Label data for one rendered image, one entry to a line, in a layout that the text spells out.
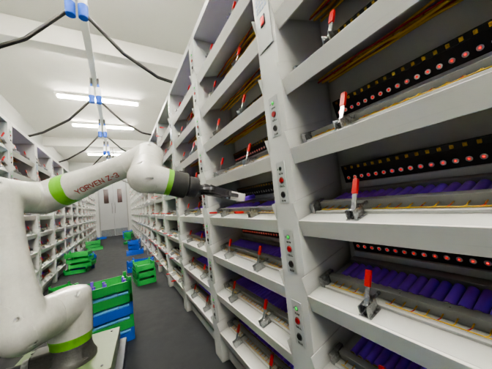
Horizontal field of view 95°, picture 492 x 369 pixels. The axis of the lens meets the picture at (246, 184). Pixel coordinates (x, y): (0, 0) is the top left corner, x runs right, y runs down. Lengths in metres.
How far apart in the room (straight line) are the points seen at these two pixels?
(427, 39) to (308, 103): 0.29
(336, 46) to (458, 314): 0.56
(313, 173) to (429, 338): 0.42
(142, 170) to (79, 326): 0.59
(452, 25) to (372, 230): 0.46
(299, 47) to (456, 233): 0.63
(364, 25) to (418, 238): 0.40
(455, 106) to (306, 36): 0.54
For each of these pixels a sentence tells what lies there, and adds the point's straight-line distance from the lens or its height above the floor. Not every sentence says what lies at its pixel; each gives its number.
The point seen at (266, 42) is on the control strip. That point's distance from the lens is 0.82.
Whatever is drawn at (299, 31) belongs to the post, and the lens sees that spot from 0.87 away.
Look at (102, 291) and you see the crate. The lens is 1.79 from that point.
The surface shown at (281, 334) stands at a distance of 0.92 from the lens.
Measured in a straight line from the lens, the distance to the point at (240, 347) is 1.27.
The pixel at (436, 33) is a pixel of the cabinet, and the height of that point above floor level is 1.14.
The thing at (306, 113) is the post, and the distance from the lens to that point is 0.74.
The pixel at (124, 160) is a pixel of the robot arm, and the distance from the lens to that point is 0.92.
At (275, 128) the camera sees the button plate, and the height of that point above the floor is 1.02.
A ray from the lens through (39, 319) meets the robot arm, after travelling 0.95.
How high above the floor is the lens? 0.82
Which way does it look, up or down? 4 degrees up
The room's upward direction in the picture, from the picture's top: 6 degrees counter-clockwise
